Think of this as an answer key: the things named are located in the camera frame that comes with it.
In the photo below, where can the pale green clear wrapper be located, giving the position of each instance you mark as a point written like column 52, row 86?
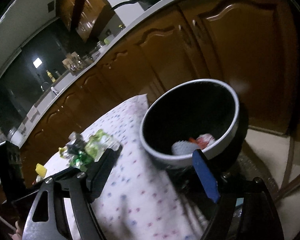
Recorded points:
column 100, row 142

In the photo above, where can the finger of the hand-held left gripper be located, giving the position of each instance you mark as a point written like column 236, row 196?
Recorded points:
column 25, row 196

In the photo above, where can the white dotted tablecloth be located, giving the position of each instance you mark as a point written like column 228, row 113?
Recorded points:
column 140, row 192

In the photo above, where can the yellow bottle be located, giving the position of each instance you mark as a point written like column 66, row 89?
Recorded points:
column 49, row 76

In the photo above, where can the wooden utensil block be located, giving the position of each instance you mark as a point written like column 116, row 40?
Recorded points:
column 69, row 61

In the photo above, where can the yellow sponge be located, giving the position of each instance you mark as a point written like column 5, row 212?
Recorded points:
column 41, row 170

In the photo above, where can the dark wall switch plate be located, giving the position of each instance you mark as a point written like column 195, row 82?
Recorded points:
column 51, row 6

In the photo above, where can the yellow green cup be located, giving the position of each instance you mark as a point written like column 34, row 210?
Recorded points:
column 108, row 40

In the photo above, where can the dark wrapper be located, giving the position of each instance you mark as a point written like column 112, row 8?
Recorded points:
column 73, row 143

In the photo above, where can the white soap bottle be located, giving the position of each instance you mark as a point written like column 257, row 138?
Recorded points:
column 54, row 90

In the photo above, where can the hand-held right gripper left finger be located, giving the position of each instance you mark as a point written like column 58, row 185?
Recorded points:
column 102, row 175

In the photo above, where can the brown wooden wall cabinet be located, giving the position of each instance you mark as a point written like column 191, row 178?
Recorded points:
column 92, row 12

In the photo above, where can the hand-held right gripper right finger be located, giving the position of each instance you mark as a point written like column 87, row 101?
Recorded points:
column 205, row 177

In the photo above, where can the brown wooden base cabinets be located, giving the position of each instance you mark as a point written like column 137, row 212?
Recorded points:
column 240, row 55

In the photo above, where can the metal sink faucet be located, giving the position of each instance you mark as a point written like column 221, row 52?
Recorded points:
column 44, row 85

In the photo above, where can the dark kitchen window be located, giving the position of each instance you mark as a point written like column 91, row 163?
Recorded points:
column 22, row 80

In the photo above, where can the small yellow foil wrapper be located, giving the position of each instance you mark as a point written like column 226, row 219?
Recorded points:
column 63, row 152

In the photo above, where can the red and white wrapper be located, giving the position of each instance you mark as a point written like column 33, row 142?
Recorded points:
column 202, row 140

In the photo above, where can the black bin with grey rim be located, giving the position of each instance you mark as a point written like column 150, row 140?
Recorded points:
column 190, row 110

